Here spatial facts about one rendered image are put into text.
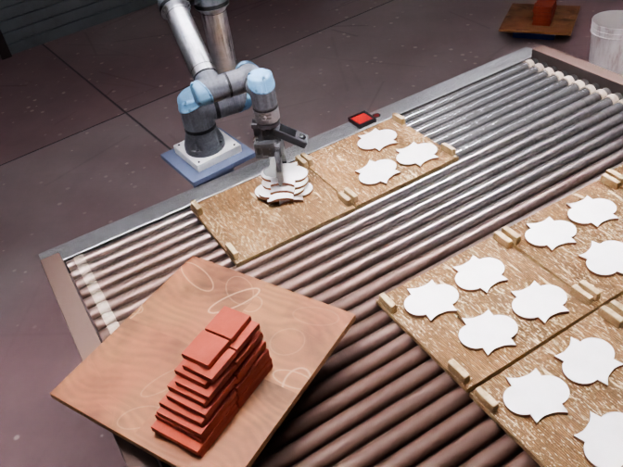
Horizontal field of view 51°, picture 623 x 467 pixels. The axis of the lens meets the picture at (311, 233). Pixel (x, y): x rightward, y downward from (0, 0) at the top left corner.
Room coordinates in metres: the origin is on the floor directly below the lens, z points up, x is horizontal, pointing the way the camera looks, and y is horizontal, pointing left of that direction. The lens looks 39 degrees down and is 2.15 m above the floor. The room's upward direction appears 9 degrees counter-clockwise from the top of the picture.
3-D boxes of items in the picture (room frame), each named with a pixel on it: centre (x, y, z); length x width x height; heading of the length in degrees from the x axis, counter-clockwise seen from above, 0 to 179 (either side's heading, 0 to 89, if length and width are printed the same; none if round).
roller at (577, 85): (1.73, -0.24, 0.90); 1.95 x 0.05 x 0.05; 116
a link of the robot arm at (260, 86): (1.73, 0.08, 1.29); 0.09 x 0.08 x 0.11; 18
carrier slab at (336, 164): (1.82, -0.26, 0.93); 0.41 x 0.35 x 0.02; 116
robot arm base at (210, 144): (2.12, 0.34, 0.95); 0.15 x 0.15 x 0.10
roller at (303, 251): (1.60, -0.30, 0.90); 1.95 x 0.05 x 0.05; 116
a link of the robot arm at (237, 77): (1.82, 0.12, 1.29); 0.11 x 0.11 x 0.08; 18
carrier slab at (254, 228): (1.64, 0.11, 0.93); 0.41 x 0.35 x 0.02; 115
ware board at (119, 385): (0.99, 0.28, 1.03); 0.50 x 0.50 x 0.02; 53
